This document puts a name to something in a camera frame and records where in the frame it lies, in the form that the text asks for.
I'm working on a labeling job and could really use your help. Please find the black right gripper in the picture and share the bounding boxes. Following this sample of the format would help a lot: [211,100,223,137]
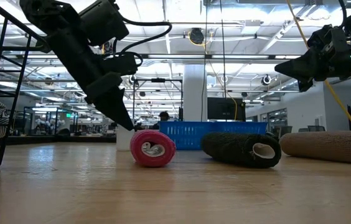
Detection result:
[274,24,351,93]

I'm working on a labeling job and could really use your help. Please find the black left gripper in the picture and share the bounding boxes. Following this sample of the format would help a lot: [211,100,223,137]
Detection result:
[83,51,144,132]

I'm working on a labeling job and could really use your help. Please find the small white bottle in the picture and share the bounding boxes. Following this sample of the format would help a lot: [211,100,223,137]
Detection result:
[116,124,136,152]

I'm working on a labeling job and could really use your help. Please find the pink bandage roll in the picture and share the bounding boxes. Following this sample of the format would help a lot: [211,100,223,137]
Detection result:
[129,129,177,168]

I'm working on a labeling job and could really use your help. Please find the brown bandage roll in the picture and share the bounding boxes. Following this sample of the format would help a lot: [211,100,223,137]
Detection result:
[279,130,351,165]

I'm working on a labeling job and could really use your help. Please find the black bandage roll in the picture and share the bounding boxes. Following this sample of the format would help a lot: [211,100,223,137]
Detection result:
[200,132,283,169]

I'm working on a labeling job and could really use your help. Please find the person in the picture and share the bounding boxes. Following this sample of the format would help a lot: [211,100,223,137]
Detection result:
[152,111,171,131]

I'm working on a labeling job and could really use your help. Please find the background robot work cell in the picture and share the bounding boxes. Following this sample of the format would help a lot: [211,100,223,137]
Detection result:
[22,106,79,137]

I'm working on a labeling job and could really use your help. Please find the white building pillar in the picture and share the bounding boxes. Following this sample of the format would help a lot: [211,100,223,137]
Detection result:
[183,64,208,122]

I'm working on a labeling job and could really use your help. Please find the black monitor screen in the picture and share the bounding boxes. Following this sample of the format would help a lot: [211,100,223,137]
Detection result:
[207,97,246,122]

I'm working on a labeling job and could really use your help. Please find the yellow hanging cable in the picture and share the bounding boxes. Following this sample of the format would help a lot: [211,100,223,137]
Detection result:
[286,0,351,131]

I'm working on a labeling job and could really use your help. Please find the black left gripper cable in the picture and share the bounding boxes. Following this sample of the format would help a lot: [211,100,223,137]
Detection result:
[119,17,173,54]

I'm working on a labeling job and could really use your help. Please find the black ceiling cable reel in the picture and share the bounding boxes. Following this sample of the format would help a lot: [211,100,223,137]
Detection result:
[189,27,205,45]

